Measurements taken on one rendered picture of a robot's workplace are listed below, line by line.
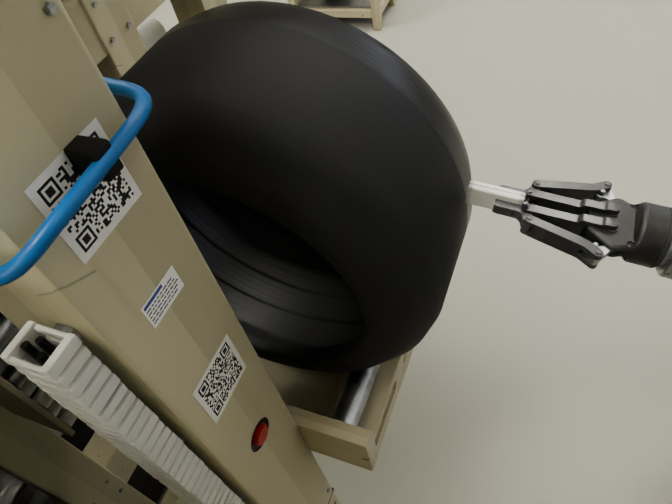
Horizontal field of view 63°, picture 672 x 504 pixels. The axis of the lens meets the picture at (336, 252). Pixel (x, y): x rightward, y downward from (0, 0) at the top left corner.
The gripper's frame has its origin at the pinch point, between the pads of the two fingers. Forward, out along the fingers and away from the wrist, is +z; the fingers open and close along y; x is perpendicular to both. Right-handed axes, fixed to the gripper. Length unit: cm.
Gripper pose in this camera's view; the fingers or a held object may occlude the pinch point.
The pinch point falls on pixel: (494, 197)
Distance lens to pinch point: 73.9
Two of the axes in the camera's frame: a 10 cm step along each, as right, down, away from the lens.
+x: 0.4, 6.0, 8.0
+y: -3.6, 7.5, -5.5
